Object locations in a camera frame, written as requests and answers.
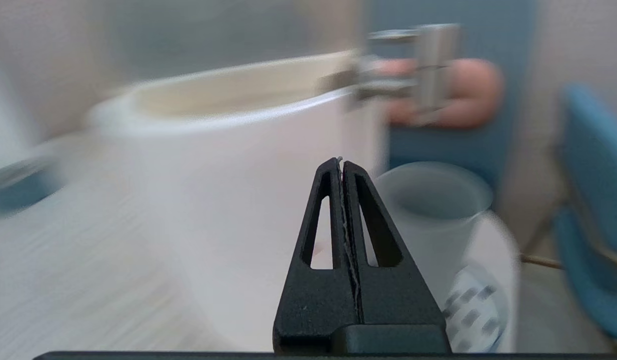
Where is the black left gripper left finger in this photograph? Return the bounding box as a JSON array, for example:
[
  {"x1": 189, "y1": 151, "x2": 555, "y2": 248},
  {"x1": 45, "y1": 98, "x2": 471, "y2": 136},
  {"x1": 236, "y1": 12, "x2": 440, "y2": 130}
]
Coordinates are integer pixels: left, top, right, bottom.
[{"x1": 273, "y1": 157, "x2": 362, "y2": 353}]

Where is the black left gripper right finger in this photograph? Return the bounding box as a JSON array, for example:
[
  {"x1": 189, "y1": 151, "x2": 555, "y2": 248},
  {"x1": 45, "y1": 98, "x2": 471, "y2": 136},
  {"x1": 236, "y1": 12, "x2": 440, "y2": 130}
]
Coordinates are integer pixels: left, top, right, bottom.
[{"x1": 341, "y1": 160, "x2": 447, "y2": 326}]

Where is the grey plastic cup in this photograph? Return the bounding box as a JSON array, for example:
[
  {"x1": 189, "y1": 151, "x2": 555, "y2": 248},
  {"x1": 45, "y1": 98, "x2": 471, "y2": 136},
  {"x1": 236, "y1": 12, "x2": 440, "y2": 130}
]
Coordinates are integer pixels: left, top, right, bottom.
[{"x1": 376, "y1": 161, "x2": 494, "y2": 311}]

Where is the large metal dispenser tap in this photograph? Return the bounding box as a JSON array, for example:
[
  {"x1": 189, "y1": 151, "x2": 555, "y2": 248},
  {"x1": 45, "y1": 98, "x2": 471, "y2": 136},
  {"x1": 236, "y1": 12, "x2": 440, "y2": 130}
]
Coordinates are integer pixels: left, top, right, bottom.
[{"x1": 318, "y1": 22, "x2": 462, "y2": 126}]

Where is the grey perforated drip tray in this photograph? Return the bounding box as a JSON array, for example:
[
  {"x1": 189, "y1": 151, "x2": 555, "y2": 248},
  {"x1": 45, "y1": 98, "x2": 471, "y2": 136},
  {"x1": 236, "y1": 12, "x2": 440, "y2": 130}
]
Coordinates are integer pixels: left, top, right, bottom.
[{"x1": 441, "y1": 210, "x2": 522, "y2": 353}]

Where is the large clear water dispenser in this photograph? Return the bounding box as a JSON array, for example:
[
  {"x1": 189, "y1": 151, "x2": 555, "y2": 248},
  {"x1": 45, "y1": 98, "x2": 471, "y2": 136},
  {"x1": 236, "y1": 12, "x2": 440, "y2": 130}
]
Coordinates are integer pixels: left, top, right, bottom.
[{"x1": 86, "y1": 50, "x2": 389, "y2": 353}]

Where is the pink bolster cushion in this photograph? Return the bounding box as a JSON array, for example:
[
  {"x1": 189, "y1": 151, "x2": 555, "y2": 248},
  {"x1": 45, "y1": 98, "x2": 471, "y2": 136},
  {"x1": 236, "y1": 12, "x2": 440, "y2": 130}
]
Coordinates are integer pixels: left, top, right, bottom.
[{"x1": 383, "y1": 57, "x2": 505, "y2": 129}]

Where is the bright blue chair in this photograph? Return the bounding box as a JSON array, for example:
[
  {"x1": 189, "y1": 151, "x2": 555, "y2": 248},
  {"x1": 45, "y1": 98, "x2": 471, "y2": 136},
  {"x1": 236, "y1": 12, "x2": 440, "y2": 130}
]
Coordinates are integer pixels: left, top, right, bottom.
[{"x1": 521, "y1": 82, "x2": 617, "y2": 343}]

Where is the small grey drip tray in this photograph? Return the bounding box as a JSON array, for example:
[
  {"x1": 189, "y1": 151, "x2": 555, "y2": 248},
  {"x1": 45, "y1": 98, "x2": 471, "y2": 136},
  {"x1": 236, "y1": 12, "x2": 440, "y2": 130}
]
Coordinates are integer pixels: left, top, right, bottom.
[{"x1": 0, "y1": 150, "x2": 64, "y2": 218}]

